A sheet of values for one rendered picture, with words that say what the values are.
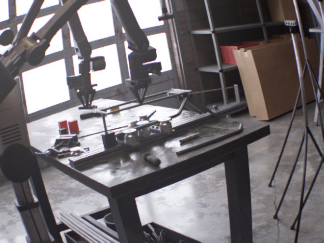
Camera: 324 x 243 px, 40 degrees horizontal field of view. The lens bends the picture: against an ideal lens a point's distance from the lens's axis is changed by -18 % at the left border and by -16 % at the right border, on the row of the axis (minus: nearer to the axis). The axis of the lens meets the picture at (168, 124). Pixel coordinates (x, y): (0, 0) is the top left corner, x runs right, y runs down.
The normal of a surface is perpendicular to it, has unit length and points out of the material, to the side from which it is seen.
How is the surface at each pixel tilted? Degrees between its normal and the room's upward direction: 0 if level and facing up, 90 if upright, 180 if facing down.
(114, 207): 90
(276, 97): 81
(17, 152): 90
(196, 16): 90
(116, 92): 90
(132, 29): 119
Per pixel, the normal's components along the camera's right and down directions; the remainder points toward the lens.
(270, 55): 0.54, -0.03
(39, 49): 0.71, 0.49
